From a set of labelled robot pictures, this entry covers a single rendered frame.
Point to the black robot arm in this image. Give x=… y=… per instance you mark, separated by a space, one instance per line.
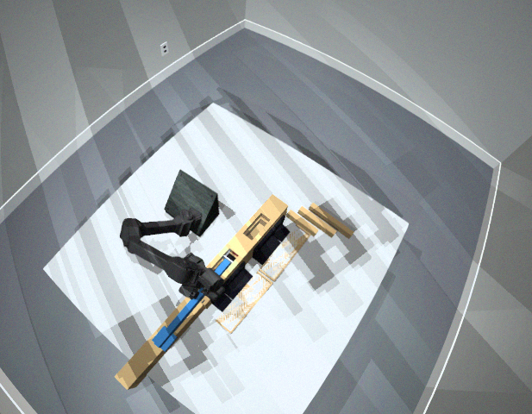
x=176 y=268

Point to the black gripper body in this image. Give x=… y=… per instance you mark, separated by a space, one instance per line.
x=213 y=296

